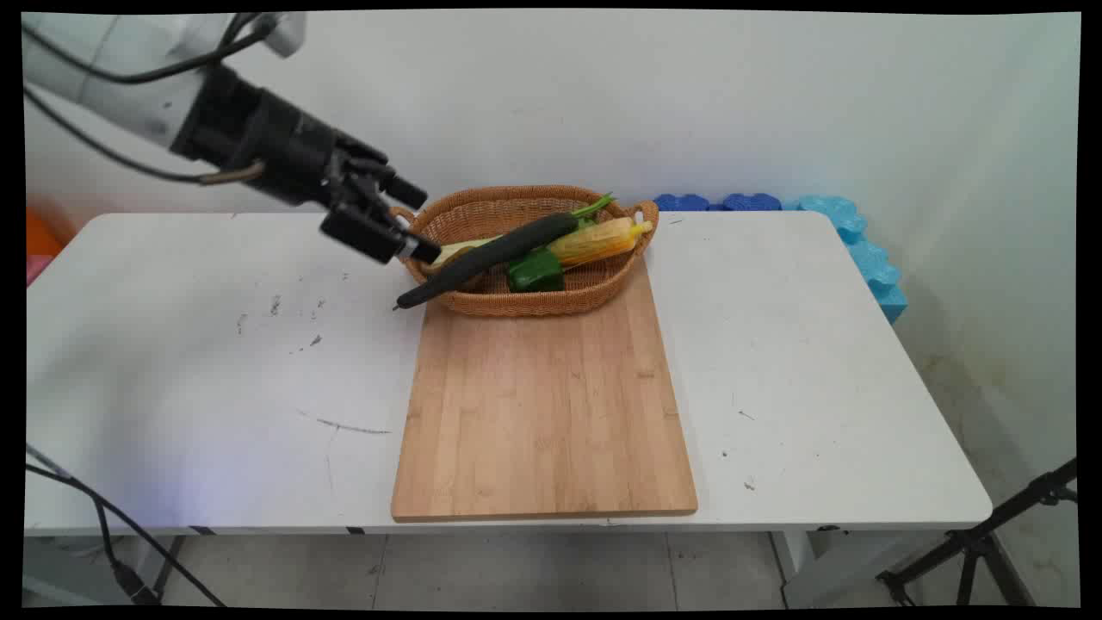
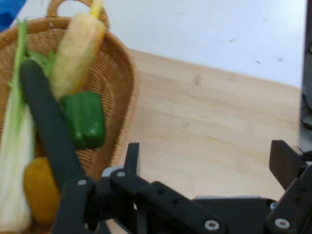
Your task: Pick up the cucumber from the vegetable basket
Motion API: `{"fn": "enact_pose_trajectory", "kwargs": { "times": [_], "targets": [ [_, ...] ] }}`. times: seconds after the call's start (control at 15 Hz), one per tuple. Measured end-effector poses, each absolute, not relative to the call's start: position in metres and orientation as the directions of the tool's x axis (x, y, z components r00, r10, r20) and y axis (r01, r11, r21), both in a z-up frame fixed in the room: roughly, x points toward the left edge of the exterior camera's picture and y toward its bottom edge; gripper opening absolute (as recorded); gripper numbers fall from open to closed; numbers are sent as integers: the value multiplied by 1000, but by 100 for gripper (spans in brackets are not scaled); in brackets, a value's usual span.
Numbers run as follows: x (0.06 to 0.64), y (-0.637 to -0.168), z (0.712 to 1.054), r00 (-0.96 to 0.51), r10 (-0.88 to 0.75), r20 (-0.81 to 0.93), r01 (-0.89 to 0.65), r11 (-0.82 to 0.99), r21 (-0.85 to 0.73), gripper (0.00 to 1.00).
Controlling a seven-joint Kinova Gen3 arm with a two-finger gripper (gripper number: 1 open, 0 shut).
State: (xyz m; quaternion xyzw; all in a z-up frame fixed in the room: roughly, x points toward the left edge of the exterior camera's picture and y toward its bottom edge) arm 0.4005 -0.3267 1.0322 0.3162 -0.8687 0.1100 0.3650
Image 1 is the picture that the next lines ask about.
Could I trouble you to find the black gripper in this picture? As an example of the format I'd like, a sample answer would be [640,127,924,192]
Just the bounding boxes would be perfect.
[170,65,442,265]

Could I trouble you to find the dark green cucumber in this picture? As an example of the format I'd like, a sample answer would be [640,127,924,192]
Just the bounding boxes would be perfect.
[393,212,579,311]

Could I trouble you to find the leek with green leaves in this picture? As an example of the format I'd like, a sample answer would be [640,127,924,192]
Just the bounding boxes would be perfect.
[430,194,615,264]

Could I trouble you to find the green bell pepper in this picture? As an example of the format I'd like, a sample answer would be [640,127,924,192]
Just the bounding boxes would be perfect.
[505,248,566,294]

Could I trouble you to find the woven wicker basket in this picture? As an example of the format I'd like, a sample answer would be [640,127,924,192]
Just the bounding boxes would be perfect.
[389,185,659,318]

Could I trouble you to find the yellow corn cob with husk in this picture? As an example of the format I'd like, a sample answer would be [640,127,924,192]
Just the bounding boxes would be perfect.
[547,217,655,270]

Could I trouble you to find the wooden cutting board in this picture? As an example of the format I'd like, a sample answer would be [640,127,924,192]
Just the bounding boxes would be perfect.
[390,254,699,524]

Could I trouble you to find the orange box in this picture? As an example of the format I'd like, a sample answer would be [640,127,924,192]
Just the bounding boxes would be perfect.
[26,207,66,259]

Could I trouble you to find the light blue foam mat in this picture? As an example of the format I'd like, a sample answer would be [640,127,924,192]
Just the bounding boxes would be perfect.
[783,195,909,326]

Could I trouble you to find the white table leg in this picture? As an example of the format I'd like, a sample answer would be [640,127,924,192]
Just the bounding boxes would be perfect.
[771,530,905,608]

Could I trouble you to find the black tripod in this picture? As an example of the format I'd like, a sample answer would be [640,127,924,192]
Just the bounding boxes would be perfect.
[876,456,1081,608]

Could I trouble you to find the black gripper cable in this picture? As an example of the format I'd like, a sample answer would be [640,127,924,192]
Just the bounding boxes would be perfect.
[24,86,263,187]

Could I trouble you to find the black hanging cable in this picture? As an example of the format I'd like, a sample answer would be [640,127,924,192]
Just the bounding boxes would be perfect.
[26,465,226,608]
[26,443,163,605]

